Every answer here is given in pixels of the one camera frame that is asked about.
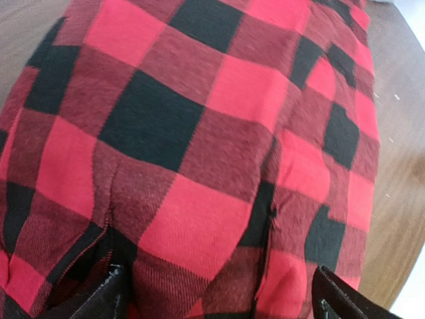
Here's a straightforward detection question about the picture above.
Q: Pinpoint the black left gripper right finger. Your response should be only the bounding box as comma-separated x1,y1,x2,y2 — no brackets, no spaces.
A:
312,266,400,319

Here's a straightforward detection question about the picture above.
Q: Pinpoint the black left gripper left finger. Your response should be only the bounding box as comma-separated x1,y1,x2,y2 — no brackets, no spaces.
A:
42,265,130,319

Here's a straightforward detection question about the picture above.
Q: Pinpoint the red black plaid shirt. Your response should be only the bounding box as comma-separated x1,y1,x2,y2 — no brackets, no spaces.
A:
1,1,380,318

